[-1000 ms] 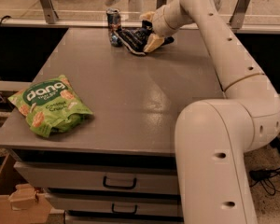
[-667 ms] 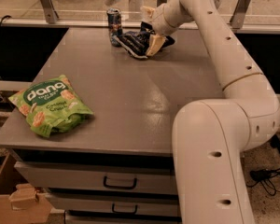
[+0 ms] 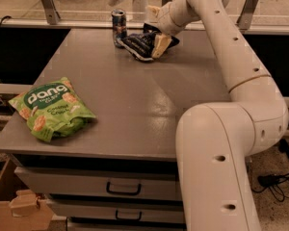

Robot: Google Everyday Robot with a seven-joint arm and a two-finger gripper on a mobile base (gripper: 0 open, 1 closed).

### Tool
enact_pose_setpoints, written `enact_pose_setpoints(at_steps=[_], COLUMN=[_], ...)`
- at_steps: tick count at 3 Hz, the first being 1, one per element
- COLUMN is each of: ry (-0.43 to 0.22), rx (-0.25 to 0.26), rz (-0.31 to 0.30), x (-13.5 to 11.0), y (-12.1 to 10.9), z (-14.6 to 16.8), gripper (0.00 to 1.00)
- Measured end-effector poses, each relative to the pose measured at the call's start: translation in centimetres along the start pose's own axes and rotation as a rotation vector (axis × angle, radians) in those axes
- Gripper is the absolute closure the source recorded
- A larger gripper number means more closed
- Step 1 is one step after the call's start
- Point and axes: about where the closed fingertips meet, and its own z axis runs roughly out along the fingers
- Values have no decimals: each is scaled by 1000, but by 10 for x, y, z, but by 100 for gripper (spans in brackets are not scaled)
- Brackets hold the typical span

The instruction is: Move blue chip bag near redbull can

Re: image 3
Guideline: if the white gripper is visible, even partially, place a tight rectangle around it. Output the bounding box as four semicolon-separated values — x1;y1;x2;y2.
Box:
146;0;199;59

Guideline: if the blue chip bag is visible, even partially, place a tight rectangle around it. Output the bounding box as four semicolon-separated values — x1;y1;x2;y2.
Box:
119;23;180;62

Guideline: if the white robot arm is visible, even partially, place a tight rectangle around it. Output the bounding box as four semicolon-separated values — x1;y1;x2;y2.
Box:
152;0;289;231

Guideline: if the redbull can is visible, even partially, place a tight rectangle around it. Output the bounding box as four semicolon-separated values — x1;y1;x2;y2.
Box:
111;9;127;48

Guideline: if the green dang chip bag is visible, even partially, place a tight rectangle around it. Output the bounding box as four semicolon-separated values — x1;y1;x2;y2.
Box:
9;77;95;142

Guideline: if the grey drawer cabinet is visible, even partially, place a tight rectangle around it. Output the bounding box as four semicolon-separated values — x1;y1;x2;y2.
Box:
0;29;229;231

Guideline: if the cardboard box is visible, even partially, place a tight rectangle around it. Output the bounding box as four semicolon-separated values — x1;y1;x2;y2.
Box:
0;160;53;231

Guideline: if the right metal bracket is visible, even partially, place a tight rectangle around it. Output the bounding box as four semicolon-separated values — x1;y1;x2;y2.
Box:
236;0;259;31

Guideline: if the left metal bracket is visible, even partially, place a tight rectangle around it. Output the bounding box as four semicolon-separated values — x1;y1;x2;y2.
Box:
41;0;60;25

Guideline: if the top drawer black handle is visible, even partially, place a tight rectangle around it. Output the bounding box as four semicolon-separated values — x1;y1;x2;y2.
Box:
106;182;142;196

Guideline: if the drawer black handle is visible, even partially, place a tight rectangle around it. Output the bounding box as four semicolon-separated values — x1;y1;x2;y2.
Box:
115;210;143;221
106;182;142;196

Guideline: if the black power adapter cable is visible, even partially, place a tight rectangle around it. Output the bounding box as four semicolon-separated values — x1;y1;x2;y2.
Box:
250;172;289;203

